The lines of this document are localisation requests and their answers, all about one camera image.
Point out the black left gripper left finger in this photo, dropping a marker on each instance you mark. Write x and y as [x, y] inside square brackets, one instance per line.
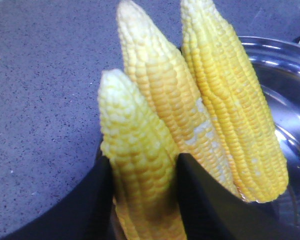
[84, 214]

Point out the yellow corn cob pale patch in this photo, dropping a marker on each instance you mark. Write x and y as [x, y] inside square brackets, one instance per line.
[163, 77]

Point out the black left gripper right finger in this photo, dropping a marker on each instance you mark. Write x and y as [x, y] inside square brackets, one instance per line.
[211, 212]

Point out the green electric cooking pot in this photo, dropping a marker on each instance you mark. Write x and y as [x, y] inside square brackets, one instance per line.
[277, 65]

